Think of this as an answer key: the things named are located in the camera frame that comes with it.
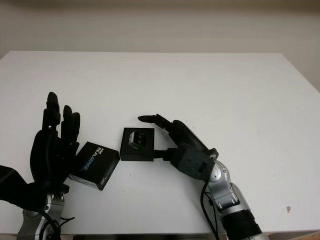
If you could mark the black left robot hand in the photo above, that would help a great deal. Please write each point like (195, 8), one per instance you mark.
(47, 152)

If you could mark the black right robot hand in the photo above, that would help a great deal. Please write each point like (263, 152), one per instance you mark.
(187, 136)

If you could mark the black RealSense box lid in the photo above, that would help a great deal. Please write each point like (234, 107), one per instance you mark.
(92, 162)

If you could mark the small silver camera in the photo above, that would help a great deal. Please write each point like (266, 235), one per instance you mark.
(137, 140)

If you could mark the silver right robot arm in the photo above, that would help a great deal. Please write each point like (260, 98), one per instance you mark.
(232, 200)

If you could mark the black box base with insert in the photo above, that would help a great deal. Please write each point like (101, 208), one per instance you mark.
(125, 156)

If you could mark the dark robot torso edge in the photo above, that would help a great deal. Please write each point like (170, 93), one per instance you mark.
(140, 237)

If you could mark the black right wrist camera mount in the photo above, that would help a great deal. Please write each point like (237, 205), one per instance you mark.
(192, 161)

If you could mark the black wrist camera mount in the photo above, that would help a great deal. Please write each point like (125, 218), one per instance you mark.
(192, 161)
(17, 185)

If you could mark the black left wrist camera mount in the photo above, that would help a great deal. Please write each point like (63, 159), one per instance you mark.
(17, 185)

